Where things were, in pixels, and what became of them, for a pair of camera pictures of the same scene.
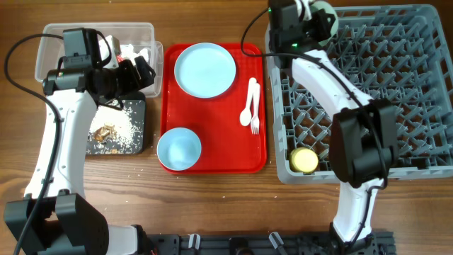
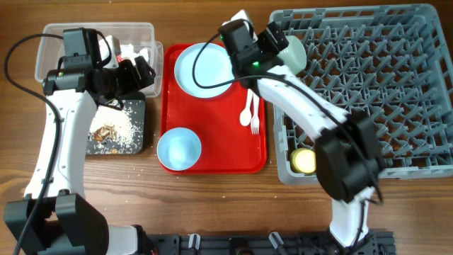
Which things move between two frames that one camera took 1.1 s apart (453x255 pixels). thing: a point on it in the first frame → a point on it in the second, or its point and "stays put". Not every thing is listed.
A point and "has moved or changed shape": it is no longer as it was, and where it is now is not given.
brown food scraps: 105,133 stays put
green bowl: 328,8 has moved or changed shape
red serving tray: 227,146 stays put
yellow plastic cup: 304,160 stays put
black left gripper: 134,83 stays put
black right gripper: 322,29 → 276,32
